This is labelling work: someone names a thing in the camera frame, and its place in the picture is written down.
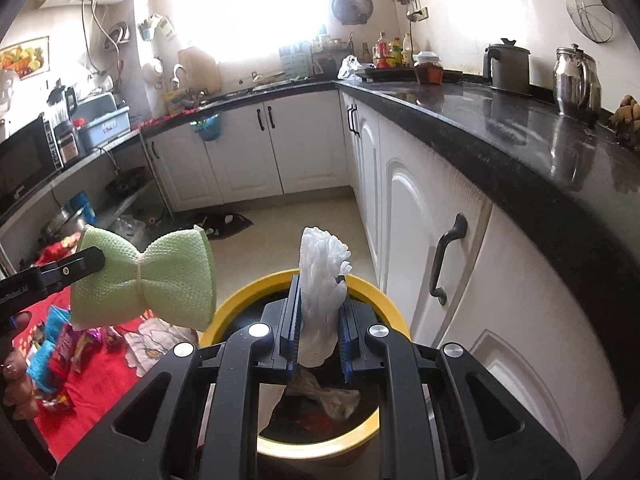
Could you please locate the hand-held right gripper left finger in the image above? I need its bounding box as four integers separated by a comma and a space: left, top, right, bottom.
54, 274, 303, 480

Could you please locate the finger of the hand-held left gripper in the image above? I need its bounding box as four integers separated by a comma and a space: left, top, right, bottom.
30, 246, 107, 293

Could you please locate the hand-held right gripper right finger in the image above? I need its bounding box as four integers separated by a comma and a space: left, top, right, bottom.
337, 275, 583, 480

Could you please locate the yellow trash bin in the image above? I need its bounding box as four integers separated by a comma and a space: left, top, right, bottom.
199, 269, 412, 466

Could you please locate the white plastic bag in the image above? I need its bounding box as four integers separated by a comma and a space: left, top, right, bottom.
337, 55, 376, 80
257, 226, 353, 433

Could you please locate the blue snack packet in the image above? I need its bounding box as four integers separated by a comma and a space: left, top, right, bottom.
25, 340, 58, 393
45, 305, 73, 333

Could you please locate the green mesh sponge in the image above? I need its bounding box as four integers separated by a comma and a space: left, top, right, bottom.
69, 225, 217, 333

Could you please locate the person's left hand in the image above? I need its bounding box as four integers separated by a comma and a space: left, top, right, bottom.
0, 311, 40, 422

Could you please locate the clear plastic storage box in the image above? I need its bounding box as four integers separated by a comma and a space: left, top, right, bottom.
107, 214, 151, 241

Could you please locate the steel basin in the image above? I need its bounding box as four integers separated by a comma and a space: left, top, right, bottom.
40, 205, 88, 241

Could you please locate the blue can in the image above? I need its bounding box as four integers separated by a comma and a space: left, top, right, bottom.
67, 191, 98, 226

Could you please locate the crumpled clear plastic wrapper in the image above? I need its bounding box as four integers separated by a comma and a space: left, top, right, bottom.
287, 370, 361, 418

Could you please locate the metal shelf rack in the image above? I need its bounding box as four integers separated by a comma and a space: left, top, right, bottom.
0, 130, 176, 271

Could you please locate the red snack packet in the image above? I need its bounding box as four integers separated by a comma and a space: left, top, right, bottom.
50, 327, 78, 381

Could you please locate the purple foil wrapper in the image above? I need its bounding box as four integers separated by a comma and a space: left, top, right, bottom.
75, 327, 122, 361

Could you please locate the black frying pan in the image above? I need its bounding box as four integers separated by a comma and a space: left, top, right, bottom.
106, 167, 147, 196

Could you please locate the black microwave oven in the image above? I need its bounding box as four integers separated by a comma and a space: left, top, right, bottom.
0, 112, 65, 211

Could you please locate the red floral blanket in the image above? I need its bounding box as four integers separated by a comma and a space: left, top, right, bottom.
20, 234, 201, 463

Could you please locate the dark floor mat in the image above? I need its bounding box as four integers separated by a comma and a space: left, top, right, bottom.
192, 211, 254, 241

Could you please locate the blue dish rack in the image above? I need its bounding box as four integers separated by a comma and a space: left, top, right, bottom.
77, 92, 132, 153

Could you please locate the red cloth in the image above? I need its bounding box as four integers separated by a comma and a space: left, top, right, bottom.
141, 114, 188, 131

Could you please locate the black electric kettle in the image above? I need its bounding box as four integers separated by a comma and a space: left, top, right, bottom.
47, 79, 81, 126

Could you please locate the blue hanging basket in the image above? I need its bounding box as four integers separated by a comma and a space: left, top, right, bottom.
192, 114, 222, 143

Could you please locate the white desk fan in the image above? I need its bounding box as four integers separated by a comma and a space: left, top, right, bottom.
0, 69, 21, 106

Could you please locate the wooden cutting board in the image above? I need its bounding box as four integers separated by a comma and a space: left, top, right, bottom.
177, 46, 222, 95

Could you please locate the hanging steel bowl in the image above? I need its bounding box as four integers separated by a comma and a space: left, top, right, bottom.
107, 21, 132, 46

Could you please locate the black gas stove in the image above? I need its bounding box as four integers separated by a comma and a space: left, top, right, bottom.
355, 67, 463, 83

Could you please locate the white plastic bag on counter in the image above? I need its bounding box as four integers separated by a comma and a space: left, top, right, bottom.
337, 55, 376, 80

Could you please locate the green storage organiser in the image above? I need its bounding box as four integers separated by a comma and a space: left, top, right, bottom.
279, 40, 313, 76

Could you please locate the red jar with white lid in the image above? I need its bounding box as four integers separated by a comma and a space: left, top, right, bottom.
414, 51, 445, 85

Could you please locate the grey kettle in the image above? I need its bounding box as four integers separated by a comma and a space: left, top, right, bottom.
482, 38, 532, 96

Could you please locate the steel jug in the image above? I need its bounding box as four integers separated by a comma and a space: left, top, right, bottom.
552, 44, 602, 118

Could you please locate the large black cabinet handle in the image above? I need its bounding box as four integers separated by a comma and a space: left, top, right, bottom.
429, 213, 468, 306

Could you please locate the fruit wall poster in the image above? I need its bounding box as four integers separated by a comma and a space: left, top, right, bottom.
0, 36, 50, 78

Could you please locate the green wall holder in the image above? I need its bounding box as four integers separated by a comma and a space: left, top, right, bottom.
137, 12, 176, 41

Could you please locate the dark wall fan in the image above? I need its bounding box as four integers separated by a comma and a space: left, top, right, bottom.
331, 0, 375, 26

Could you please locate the wire strainer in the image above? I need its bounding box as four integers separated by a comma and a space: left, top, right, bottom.
565, 0, 615, 43

